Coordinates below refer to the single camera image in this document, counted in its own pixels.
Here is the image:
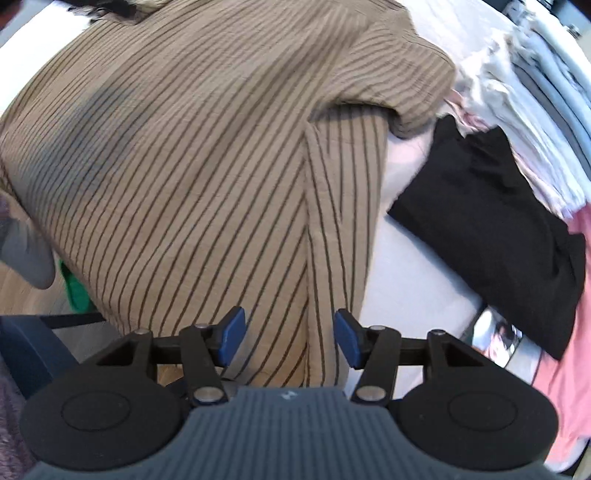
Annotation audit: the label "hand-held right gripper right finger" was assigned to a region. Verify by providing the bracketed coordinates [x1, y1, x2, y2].
[335, 308, 488, 408]

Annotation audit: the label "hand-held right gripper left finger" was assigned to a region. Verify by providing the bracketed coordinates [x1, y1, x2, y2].
[95, 306, 246, 408]

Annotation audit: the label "tan striped pants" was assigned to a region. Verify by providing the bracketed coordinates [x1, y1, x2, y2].
[0, 0, 458, 388]

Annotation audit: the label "stack of folded clothes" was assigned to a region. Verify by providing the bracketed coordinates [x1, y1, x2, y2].
[443, 0, 591, 222]

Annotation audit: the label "grey bed cover pink dots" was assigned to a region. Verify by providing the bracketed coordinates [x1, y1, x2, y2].
[0, 0, 509, 402]

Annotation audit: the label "smartphone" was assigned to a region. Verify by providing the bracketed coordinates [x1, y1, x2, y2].
[471, 308, 525, 367]

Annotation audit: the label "green object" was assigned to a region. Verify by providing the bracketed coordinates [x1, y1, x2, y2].
[61, 261, 95, 311]

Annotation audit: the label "black garment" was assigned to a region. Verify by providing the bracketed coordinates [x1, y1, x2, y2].
[387, 115, 587, 361]

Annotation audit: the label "dark blue stool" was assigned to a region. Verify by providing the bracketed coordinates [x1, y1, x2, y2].
[0, 313, 105, 400]

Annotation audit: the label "grey slipper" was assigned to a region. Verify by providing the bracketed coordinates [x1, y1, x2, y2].
[0, 191, 57, 291]

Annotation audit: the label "pink garment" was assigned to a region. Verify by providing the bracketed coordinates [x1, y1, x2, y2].
[531, 212, 591, 472]

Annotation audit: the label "purple fuzzy garment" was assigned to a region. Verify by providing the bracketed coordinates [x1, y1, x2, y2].
[0, 355, 35, 480]

